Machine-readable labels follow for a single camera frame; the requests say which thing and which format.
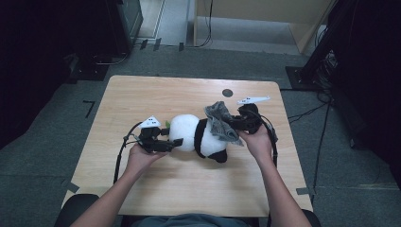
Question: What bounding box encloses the grey fluffy cloth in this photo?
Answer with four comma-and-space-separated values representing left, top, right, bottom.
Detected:
203, 100, 244, 147

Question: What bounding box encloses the person's blue-grey clothing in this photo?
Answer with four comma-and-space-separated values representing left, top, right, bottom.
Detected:
131, 213, 251, 227

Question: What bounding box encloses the dark curtain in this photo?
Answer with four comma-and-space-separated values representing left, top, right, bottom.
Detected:
327, 0, 401, 187
0, 0, 121, 149

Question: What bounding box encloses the black metal stand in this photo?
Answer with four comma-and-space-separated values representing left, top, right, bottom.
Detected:
285, 0, 351, 92

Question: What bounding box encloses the black floor cable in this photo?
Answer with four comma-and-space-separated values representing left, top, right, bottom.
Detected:
287, 101, 331, 125
311, 102, 333, 194

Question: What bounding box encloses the hand-held gripper cable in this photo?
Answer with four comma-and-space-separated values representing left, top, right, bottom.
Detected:
113, 121, 144, 185
251, 108, 281, 227

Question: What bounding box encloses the bundle of black cables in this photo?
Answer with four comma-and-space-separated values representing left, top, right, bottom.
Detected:
314, 49, 339, 102

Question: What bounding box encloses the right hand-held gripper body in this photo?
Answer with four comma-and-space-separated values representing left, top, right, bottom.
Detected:
236, 96, 271, 134

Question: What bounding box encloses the right hand-held gripper cable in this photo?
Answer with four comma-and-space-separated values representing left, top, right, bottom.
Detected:
251, 108, 281, 227

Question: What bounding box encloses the black stand base plate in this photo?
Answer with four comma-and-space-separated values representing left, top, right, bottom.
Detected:
66, 53, 111, 83

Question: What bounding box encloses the person's right hand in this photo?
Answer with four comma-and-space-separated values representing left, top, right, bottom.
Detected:
236, 124, 274, 166

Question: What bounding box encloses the left hand-held gripper cable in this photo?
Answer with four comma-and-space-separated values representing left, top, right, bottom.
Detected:
113, 121, 144, 185

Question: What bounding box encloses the person's left hand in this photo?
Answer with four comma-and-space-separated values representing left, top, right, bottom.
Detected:
125, 144, 167, 178

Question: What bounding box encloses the hanging black cable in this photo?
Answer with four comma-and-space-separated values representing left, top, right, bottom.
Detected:
195, 0, 214, 49

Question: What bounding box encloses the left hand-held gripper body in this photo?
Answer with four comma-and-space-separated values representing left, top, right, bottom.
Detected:
137, 115, 163, 154

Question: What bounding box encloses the black equipment cabinet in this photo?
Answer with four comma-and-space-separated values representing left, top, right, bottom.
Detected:
105, 0, 145, 56

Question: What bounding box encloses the light wooden furniture frame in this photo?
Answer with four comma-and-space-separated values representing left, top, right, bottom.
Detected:
192, 0, 336, 55

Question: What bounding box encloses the panda plush toy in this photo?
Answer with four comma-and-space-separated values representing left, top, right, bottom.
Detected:
165, 113, 240, 164

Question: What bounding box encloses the black chair armrest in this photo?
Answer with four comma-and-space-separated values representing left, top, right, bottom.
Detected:
302, 209, 322, 227
53, 193, 98, 227

